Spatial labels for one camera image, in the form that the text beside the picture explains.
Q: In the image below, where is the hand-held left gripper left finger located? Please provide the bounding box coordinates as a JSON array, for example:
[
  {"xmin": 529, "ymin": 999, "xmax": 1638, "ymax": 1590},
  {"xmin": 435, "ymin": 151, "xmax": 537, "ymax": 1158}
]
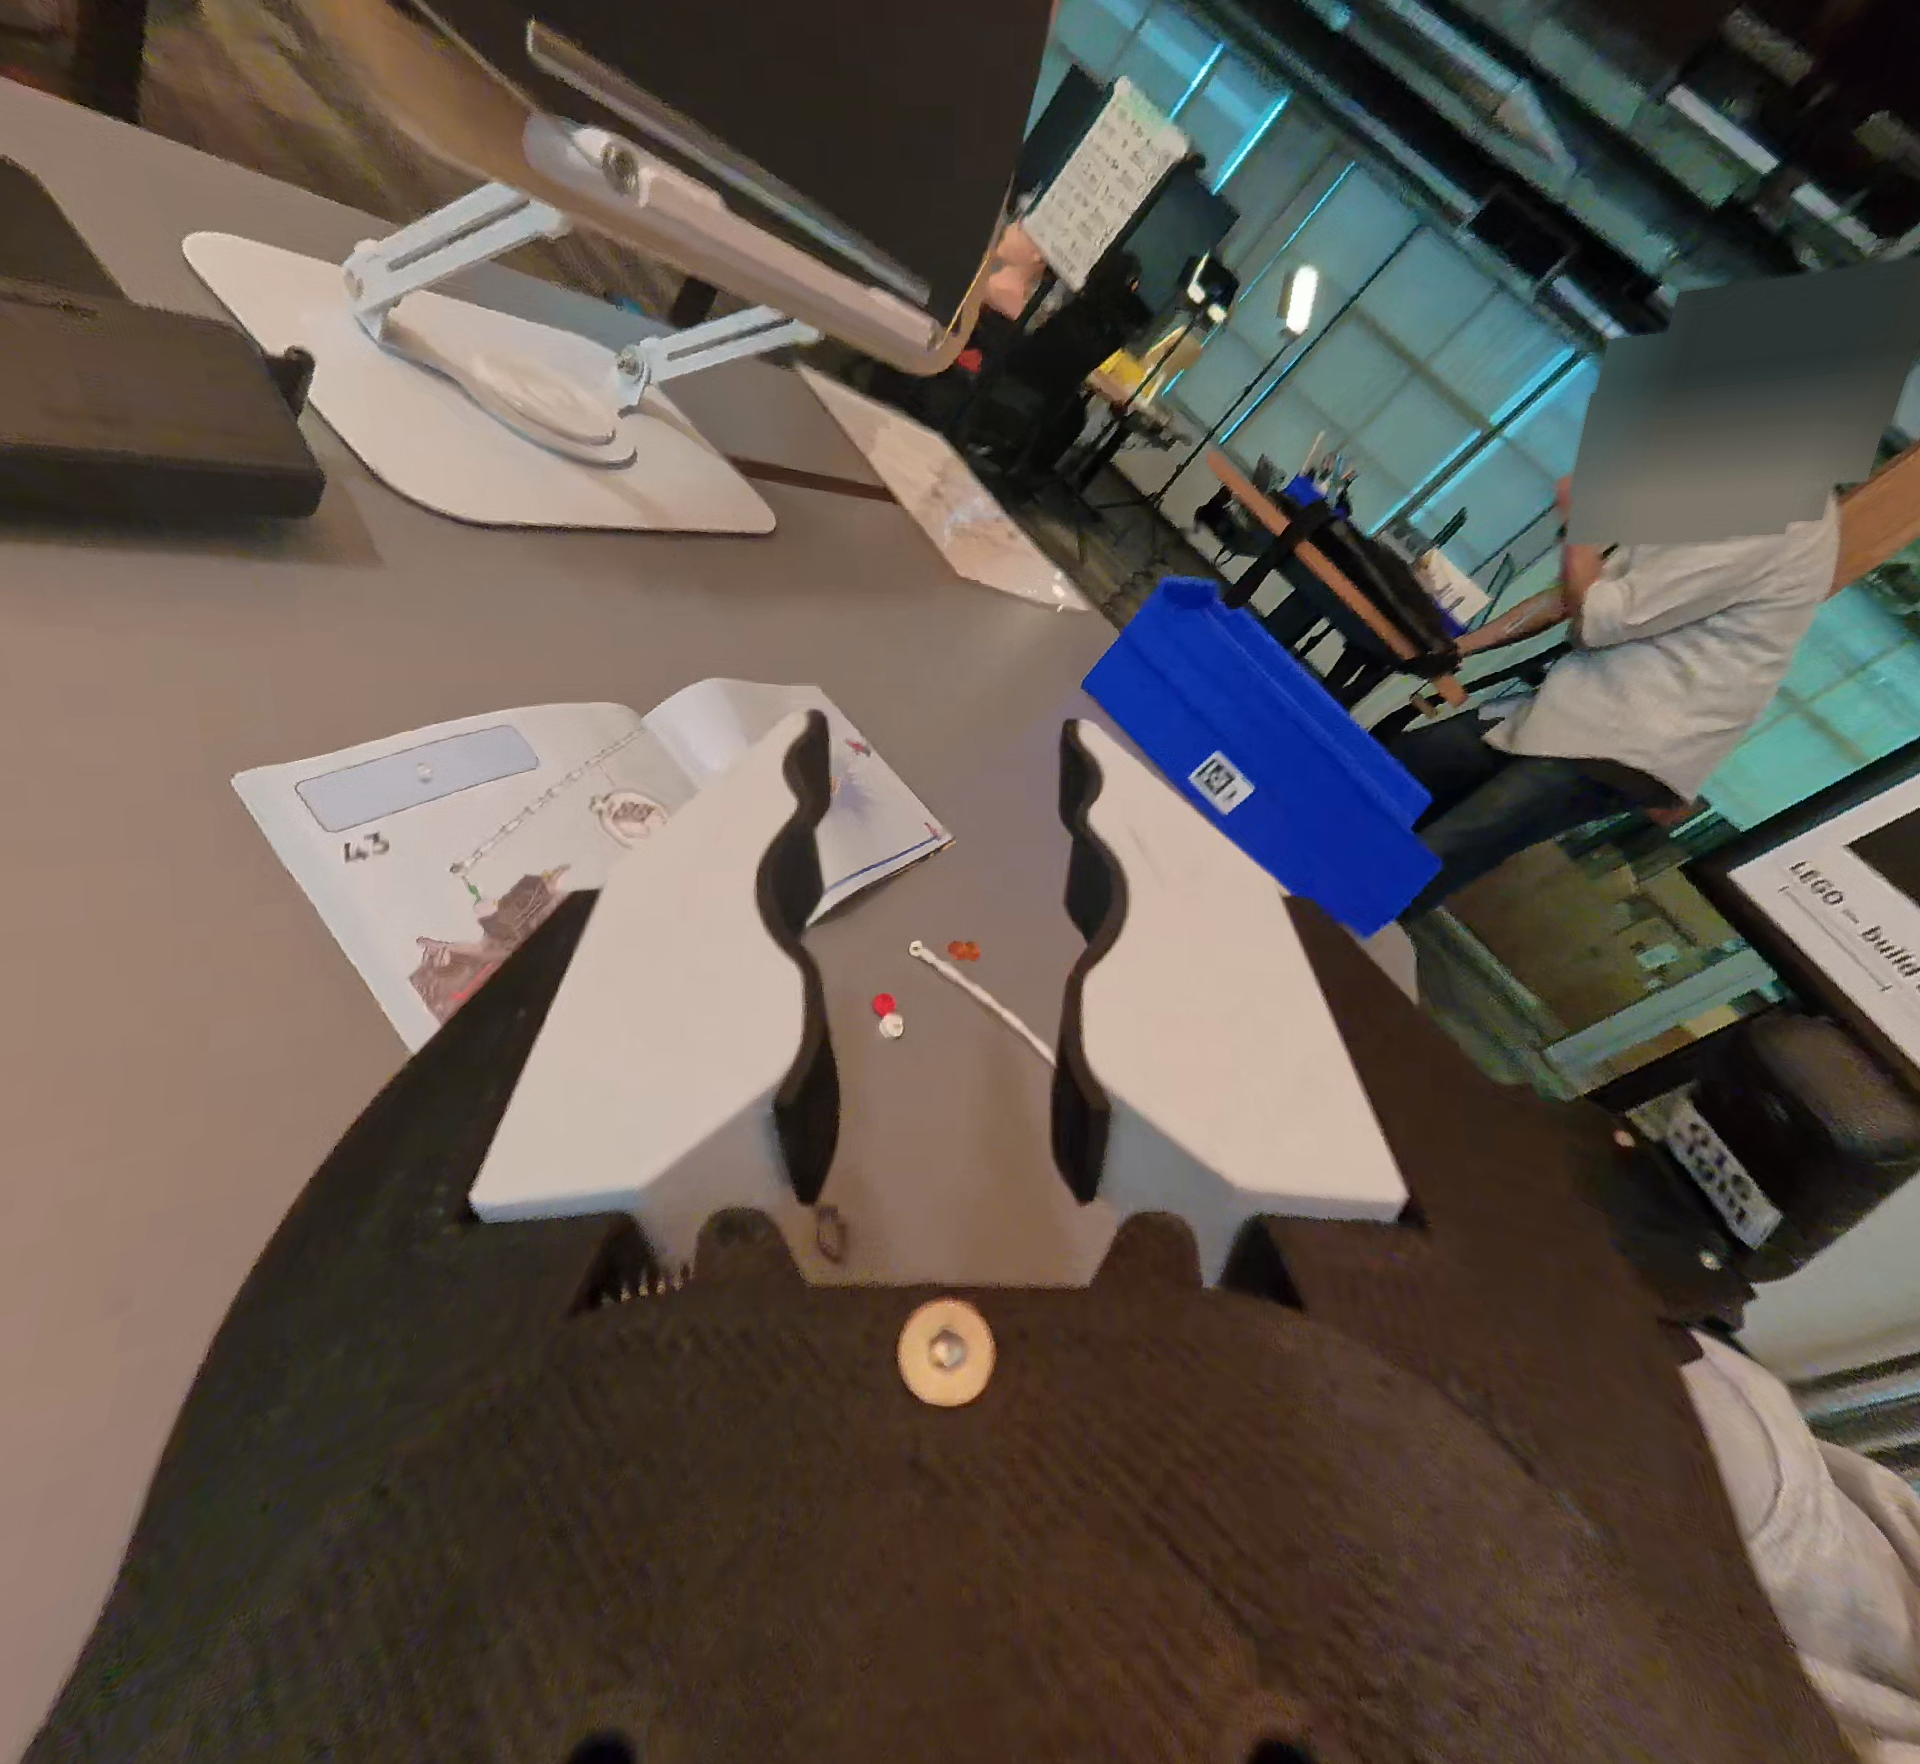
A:
[{"xmin": 470, "ymin": 710, "xmax": 846, "ymax": 1259}]

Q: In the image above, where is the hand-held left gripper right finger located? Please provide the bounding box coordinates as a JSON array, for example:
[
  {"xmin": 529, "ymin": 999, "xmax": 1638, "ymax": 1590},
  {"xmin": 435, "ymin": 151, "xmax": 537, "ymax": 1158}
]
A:
[{"xmin": 1052, "ymin": 718, "xmax": 1413, "ymax": 1287}]

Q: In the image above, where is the white toy chain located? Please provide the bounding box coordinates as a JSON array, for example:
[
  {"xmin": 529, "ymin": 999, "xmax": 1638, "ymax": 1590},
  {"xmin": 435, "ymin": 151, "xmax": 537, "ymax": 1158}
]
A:
[{"xmin": 909, "ymin": 938, "xmax": 1062, "ymax": 1069}]

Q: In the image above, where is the building instruction booklet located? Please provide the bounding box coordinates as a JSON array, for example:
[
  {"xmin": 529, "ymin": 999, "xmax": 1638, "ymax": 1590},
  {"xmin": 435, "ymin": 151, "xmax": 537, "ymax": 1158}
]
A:
[{"xmin": 233, "ymin": 677, "xmax": 959, "ymax": 1052}]

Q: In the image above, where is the blue plastic bin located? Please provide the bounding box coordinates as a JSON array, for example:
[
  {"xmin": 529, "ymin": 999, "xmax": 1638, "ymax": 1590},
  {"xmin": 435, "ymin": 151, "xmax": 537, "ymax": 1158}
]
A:
[{"xmin": 1080, "ymin": 576, "xmax": 1444, "ymax": 937}]

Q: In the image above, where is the wooden edged desk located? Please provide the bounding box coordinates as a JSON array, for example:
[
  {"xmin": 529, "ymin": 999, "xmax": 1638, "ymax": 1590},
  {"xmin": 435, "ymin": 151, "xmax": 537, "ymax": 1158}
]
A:
[{"xmin": 1206, "ymin": 443, "xmax": 1478, "ymax": 715}]

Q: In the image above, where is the tablet on white stand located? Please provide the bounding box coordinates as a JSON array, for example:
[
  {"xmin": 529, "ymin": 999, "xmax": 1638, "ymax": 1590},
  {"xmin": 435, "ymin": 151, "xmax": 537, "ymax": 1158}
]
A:
[{"xmin": 171, "ymin": 0, "xmax": 1076, "ymax": 538}]

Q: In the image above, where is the printed paper sheet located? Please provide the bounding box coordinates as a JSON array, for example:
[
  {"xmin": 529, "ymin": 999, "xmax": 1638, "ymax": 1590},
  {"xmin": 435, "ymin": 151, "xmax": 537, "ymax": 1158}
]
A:
[{"xmin": 795, "ymin": 361, "xmax": 1092, "ymax": 615}]

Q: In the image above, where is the framed marker sign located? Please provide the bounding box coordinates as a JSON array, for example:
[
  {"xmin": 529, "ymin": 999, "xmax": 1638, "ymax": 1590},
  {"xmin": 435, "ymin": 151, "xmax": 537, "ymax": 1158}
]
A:
[{"xmin": 1693, "ymin": 769, "xmax": 1920, "ymax": 1098}]

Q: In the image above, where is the black flat box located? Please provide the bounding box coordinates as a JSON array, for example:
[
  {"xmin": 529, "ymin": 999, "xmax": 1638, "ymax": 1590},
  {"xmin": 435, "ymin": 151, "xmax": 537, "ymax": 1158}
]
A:
[{"xmin": 0, "ymin": 277, "xmax": 328, "ymax": 523}]

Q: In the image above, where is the white chart board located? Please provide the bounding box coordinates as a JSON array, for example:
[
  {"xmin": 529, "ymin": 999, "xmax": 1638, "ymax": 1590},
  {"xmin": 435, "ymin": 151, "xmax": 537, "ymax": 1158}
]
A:
[{"xmin": 1020, "ymin": 77, "xmax": 1192, "ymax": 290}]

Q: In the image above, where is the dark flat pad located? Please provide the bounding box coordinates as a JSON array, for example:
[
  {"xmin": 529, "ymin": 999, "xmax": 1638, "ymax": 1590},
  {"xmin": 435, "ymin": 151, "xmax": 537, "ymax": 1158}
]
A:
[{"xmin": 0, "ymin": 151, "xmax": 122, "ymax": 302}]

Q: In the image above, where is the black flat panel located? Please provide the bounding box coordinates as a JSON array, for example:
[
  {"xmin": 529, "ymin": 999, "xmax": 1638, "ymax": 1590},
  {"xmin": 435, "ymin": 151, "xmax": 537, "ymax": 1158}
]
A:
[{"xmin": 376, "ymin": 0, "xmax": 1076, "ymax": 310}]

